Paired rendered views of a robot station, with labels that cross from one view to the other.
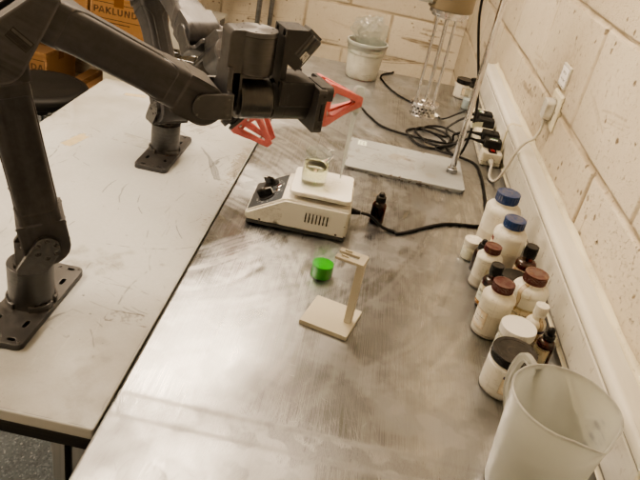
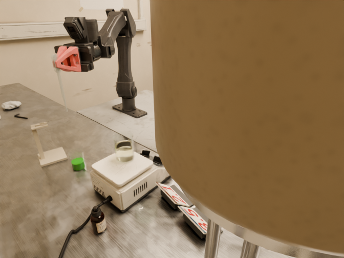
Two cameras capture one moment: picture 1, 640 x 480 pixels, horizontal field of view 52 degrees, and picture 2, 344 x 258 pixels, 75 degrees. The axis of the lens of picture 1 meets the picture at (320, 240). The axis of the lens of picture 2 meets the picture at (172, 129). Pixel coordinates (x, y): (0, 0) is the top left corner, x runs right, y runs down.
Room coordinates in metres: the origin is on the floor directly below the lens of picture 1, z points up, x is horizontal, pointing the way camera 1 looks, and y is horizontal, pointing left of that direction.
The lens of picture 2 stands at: (1.59, -0.27, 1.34)
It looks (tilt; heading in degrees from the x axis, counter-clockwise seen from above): 27 degrees down; 130
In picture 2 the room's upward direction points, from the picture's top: straight up
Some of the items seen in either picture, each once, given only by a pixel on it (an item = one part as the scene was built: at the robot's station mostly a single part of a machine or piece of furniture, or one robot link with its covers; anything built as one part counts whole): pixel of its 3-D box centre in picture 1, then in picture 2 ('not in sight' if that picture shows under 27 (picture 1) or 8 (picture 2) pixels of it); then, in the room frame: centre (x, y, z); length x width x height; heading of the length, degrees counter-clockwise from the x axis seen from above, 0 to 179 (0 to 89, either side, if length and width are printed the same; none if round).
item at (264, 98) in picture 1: (251, 93); (89, 51); (0.90, 0.14, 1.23); 0.07 x 0.06 x 0.07; 120
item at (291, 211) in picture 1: (306, 202); (131, 173); (1.18, 0.04, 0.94); 0.22 x 0.13 x 0.08; 90
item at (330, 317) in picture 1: (338, 287); (47, 141); (0.86, -0.04, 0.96); 0.08 x 0.08 x 0.13; 75
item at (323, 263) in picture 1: (324, 261); (77, 159); (0.99, -0.01, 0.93); 0.04 x 0.04 x 0.06
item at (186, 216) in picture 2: not in sight; (199, 218); (1.40, 0.05, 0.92); 0.09 x 0.06 x 0.04; 165
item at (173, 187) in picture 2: not in sight; (174, 193); (1.31, 0.07, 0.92); 0.09 x 0.06 x 0.04; 165
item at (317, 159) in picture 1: (317, 167); (123, 147); (1.17, 0.03, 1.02); 0.06 x 0.05 x 0.08; 124
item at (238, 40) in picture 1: (230, 68); (93, 38); (0.89, 0.17, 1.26); 0.12 x 0.09 x 0.12; 120
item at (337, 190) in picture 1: (323, 185); (123, 165); (1.18, 0.02, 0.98); 0.12 x 0.12 x 0.01; 0
